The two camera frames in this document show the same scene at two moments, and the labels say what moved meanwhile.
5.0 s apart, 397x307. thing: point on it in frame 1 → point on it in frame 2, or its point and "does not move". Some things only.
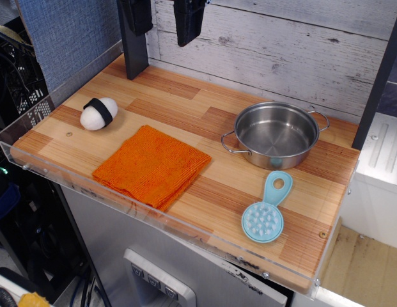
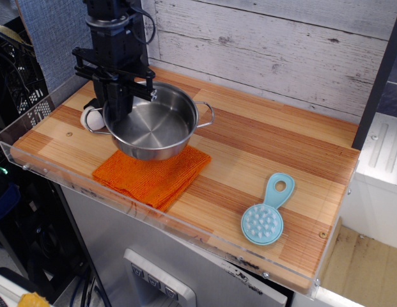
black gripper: (189, 15) → (116, 55)
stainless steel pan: (277, 135) → (154, 130)
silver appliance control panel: (151, 286) does not move
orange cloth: (151, 168) does not move
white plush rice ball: (98, 113) does not move
